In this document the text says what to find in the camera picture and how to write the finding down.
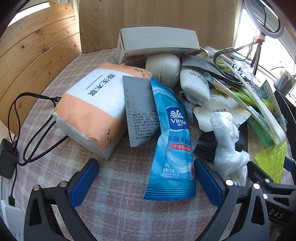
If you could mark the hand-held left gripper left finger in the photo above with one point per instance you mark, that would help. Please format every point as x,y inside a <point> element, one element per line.
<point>84,183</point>

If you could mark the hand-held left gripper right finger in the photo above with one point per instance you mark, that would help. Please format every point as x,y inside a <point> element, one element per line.
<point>208,183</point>

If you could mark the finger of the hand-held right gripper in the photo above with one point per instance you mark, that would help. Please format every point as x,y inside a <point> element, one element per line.
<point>255,170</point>
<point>291,164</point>

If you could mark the yellow shuttlecock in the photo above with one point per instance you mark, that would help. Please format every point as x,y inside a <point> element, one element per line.
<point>270,162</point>

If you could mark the blue wet wipes packet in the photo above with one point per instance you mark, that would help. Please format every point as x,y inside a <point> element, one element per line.
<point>173,148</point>

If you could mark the crumpled clear plastic bag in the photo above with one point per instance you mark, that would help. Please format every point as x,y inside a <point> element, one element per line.
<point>226,148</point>

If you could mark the black comb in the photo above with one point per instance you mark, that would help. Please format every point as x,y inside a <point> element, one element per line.
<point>205,143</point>

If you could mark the green plastic utensil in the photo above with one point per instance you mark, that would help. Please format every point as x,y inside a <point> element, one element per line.
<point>267,104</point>

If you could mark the white shower cap packet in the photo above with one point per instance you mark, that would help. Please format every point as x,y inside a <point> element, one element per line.
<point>208,115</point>

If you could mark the orange and white tissue pack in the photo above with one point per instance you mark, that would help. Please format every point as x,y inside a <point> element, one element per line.
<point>92,111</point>

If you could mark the blue printed paper packet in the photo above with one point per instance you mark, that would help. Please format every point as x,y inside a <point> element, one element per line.
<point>268,90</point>

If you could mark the white charger block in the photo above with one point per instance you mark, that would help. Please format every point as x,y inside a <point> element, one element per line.
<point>13,215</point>

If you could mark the black power adapter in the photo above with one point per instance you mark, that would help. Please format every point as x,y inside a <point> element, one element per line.
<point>8,160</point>

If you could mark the grey striped sachet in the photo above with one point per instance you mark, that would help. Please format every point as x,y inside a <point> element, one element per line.
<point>138,115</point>

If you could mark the white lotion tube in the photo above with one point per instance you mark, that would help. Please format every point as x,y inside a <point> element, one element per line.
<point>194,81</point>

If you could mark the white round case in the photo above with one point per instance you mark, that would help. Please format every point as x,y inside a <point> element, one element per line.
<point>161,67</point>

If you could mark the wooden plank panel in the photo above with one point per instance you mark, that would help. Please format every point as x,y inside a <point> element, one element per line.
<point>34,58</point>

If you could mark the white cardboard box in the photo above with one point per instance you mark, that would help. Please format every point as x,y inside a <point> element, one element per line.
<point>159,39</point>

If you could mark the light wooden board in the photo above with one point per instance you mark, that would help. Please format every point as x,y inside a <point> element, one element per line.
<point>150,14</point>

